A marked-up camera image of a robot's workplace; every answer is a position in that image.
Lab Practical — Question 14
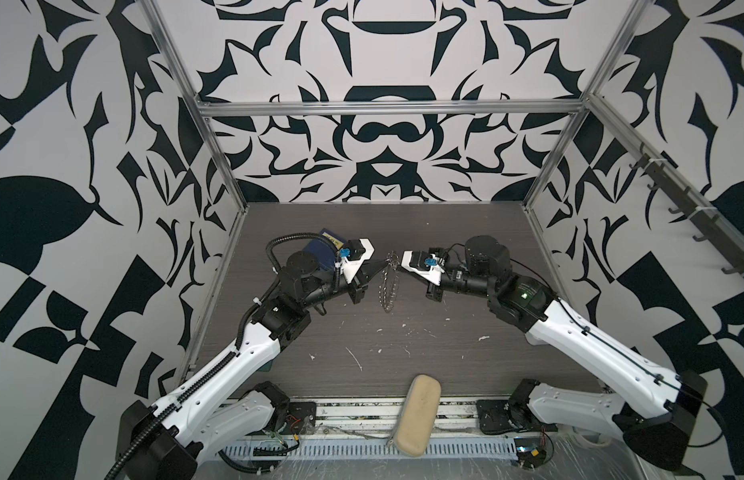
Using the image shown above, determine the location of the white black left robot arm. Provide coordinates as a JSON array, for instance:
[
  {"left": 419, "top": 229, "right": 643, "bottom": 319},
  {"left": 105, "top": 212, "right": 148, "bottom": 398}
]
[{"left": 106, "top": 232, "right": 389, "bottom": 479}]

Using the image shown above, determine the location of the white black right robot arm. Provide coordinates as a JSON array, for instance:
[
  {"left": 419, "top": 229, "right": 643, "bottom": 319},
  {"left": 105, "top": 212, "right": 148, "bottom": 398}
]
[{"left": 403, "top": 235, "right": 708, "bottom": 472}]

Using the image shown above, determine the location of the blue notebook with yellow label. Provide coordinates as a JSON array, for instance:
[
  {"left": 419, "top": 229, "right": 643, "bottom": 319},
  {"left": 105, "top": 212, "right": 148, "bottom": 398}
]
[{"left": 303, "top": 228, "right": 347, "bottom": 271}]

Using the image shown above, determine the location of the beige oblong pouch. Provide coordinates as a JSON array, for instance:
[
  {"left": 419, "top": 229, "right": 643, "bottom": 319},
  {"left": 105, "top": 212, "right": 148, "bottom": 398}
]
[{"left": 392, "top": 375, "right": 442, "bottom": 457}]

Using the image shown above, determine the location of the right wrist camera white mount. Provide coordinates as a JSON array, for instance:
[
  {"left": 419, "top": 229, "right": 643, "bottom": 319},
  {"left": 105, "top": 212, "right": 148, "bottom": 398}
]
[{"left": 400, "top": 250, "right": 446, "bottom": 286}]

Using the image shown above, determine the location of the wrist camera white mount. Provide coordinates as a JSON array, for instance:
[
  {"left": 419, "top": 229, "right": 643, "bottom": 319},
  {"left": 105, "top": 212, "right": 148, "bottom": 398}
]
[
  {"left": 400, "top": 250, "right": 446, "bottom": 286},
  {"left": 340, "top": 238, "right": 375, "bottom": 284}
]

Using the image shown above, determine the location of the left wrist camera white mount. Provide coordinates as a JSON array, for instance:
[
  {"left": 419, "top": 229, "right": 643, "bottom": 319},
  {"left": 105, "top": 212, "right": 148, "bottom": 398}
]
[{"left": 340, "top": 238, "right": 375, "bottom": 284}]

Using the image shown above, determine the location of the perforated white cable tray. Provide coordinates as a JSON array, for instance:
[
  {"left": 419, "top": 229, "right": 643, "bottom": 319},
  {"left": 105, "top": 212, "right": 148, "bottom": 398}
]
[{"left": 224, "top": 437, "right": 518, "bottom": 461}]

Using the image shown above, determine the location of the black wall hook rail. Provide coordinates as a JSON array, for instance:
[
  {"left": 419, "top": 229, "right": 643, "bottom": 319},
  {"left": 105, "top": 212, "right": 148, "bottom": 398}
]
[{"left": 631, "top": 142, "right": 744, "bottom": 280}]

